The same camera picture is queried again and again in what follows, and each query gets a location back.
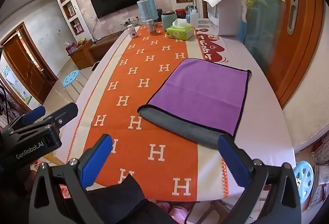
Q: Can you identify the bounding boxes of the green tissue box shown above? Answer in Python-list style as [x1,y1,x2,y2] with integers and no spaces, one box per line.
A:
[166,24,194,41]

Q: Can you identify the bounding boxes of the white printed bags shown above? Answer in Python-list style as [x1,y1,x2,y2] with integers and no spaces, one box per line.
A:
[308,137,329,210]

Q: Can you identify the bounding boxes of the dark clothing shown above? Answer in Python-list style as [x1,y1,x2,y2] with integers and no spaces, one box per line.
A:
[87,174,178,224]

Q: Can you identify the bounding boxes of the wooden television cabinet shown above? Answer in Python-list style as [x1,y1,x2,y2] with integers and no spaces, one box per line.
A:
[68,34,121,69]

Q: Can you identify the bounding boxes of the purple and grey towel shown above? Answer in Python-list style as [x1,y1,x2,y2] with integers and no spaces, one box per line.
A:
[138,58,252,149]

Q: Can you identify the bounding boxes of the glass door with gold ornament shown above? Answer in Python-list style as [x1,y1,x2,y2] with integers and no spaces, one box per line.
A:
[223,0,286,68]

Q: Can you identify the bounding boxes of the light blue round stool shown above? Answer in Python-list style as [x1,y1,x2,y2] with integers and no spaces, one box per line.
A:
[293,160,314,205]
[62,70,88,96]

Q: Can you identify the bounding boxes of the orange letter-print table runner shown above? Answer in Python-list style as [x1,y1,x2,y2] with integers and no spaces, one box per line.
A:
[67,24,229,201]

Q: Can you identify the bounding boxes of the white water purifier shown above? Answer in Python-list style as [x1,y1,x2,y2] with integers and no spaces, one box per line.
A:
[207,0,247,37]

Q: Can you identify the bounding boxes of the blue water bucket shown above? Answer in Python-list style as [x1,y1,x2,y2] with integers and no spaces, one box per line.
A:
[137,0,158,23]

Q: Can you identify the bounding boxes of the brown wooden door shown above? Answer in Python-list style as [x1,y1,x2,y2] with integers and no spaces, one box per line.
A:
[0,22,58,106]

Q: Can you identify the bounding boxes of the pink slippers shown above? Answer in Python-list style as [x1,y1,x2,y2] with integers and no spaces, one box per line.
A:
[157,202,191,224]

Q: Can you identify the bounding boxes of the white tablecloth with red print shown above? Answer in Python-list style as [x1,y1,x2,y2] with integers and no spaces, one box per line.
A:
[55,21,296,206]

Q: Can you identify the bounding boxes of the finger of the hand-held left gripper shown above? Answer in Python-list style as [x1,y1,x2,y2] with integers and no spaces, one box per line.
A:
[3,105,46,132]
[41,102,79,127]

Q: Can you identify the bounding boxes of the teal lidded jar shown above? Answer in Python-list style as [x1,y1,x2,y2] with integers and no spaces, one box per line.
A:
[161,10,177,30]

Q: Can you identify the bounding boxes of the colourful wall poster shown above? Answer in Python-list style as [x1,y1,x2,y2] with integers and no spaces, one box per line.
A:
[0,63,33,107]

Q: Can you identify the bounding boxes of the white plastic bottle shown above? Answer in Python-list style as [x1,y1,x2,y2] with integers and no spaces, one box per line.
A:
[185,7,199,27]

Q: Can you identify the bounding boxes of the wooden sliding door frame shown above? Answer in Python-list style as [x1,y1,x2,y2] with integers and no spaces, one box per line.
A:
[266,0,329,109]

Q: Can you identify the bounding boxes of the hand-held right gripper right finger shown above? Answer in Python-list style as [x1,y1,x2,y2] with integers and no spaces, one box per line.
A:
[218,134,303,224]

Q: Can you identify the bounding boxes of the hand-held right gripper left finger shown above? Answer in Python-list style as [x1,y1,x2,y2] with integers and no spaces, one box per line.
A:
[28,134,114,224]

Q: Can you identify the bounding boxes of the glass cup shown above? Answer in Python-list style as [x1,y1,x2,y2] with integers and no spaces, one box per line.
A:
[146,19,157,36]

